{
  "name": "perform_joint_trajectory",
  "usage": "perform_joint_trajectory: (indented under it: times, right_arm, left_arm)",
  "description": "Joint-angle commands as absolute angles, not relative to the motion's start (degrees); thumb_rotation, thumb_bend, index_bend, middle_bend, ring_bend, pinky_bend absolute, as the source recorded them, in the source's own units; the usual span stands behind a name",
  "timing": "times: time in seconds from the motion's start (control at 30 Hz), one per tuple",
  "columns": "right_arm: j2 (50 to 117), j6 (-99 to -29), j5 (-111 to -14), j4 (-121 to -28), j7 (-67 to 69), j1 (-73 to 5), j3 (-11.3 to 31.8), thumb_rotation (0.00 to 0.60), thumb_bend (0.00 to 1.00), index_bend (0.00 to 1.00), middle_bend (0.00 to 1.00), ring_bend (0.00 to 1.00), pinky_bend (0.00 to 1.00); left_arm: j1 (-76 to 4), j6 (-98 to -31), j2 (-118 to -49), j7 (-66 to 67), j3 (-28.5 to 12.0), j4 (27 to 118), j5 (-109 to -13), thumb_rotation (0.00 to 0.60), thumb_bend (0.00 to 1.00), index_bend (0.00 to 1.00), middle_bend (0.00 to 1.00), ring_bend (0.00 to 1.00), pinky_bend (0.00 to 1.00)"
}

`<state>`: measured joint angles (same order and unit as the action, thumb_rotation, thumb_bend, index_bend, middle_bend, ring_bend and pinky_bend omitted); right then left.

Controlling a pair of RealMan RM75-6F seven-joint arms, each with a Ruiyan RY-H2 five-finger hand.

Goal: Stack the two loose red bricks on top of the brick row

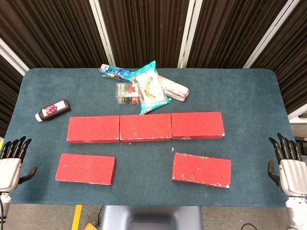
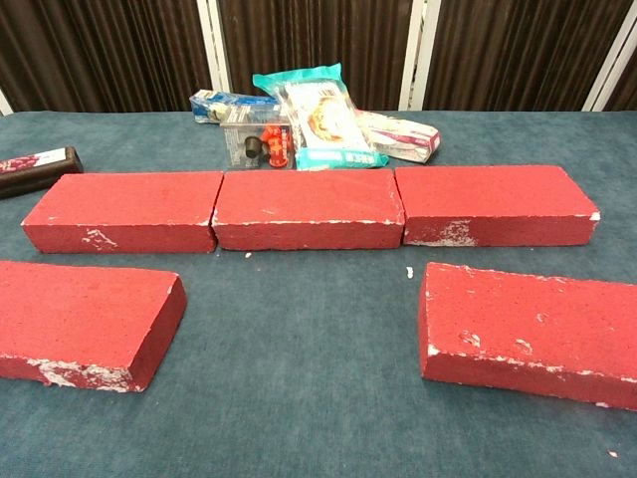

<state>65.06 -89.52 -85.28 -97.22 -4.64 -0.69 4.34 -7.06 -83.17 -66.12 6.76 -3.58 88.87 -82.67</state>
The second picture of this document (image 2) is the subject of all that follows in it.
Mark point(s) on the clear plastic parts box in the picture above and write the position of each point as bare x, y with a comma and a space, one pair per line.
249, 144

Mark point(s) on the teal snack bag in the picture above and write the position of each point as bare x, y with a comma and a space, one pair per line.
328, 124

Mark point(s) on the dark red black box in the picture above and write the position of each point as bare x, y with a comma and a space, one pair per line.
45, 173

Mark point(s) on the white partition frame post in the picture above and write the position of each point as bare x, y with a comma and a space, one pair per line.
418, 50
609, 70
213, 45
4, 104

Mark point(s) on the red brick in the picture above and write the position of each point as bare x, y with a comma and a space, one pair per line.
308, 204
74, 313
124, 209
492, 199
522, 323

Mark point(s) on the blue felt table cover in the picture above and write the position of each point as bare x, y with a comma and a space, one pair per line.
298, 348

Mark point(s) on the blue white snack packet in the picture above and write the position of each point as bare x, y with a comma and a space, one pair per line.
234, 105

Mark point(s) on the white pink snack packet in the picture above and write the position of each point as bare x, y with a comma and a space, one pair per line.
403, 137

